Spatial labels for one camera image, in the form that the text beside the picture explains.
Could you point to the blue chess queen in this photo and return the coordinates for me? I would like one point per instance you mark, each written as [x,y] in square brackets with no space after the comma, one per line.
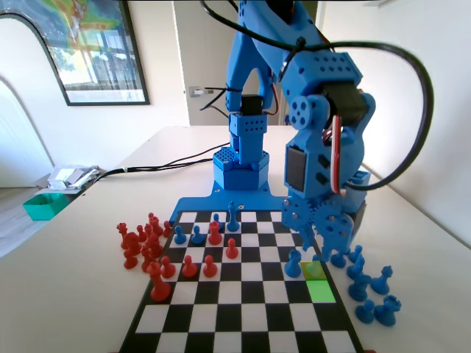
[382,282]

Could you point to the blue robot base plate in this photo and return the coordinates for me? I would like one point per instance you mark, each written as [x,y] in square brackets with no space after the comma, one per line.
[206,202]

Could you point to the green plastic box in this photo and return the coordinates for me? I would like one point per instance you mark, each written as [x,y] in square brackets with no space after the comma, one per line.
[42,209]

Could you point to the white arched panel black edge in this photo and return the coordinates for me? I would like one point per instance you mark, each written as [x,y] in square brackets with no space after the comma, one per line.
[18,128]

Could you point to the framed map picture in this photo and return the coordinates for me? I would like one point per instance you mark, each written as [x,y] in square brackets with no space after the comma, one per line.
[95,55]

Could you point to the red chess pawn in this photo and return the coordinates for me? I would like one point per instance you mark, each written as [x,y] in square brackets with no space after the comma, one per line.
[209,268]
[189,268]
[148,229]
[167,269]
[167,229]
[141,234]
[231,250]

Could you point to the tall blue piece back row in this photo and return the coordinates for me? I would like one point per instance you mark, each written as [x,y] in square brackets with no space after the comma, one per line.
[232,220]

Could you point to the black white chessboard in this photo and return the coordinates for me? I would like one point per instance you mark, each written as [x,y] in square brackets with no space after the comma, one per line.
[239,294]

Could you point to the red chess bishop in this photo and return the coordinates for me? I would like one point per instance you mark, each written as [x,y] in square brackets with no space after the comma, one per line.
[154,245]
[154,223]

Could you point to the cardboard box with papers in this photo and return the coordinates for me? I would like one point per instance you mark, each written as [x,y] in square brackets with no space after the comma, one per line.
[68,178]

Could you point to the red piece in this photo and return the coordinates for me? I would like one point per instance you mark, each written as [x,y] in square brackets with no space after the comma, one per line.
[214,235]

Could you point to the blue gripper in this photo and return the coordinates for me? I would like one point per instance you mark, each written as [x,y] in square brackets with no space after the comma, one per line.
[319,218]

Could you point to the blue chess rook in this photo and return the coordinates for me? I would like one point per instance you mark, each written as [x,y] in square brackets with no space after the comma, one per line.
[388,312]
[294,266]

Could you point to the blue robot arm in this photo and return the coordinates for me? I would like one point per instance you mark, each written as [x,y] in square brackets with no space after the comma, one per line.
[257,29]

